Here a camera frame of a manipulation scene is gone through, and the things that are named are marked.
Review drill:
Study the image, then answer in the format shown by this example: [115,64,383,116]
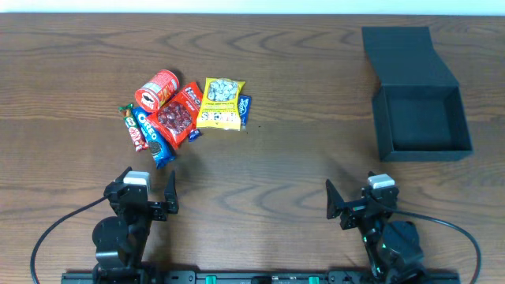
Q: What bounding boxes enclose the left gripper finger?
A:
[114,166,132,183]
[163,170,179,214]

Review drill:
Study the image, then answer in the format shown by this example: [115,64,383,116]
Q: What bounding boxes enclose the black box with hinged lid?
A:
[362,27,473,162]

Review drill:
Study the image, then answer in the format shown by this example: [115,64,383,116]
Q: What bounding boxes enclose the red Hacks candy bag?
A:
[147,82,203,149]

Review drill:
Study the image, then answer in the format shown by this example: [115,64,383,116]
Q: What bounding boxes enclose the yellow Hacks candy bag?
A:
[196,77,245,130]

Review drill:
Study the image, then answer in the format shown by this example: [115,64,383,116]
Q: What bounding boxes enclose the red Pringles can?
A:
[135,69,180,113]

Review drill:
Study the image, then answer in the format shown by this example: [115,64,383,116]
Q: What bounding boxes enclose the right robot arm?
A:
[325,172,432,283]

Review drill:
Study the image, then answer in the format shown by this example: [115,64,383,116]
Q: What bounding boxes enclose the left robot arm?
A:
[92,167,179,283]

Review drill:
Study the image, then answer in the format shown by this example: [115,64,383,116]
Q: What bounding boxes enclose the blue Oreo cookie pack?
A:
[133,106,175,170]

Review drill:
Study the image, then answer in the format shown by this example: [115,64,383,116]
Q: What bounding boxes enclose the blue Eclipse mint pack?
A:
[238,95,252,129]

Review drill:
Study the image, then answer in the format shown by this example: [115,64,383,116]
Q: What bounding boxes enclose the red KitKat bar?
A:
[118,103,148,152]

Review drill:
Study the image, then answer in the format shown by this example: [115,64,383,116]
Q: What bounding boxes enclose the dark blue chocolate bar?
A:
[188,129,202,142]

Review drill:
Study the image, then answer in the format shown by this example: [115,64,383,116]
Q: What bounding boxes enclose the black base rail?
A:
[61,269,462,284]

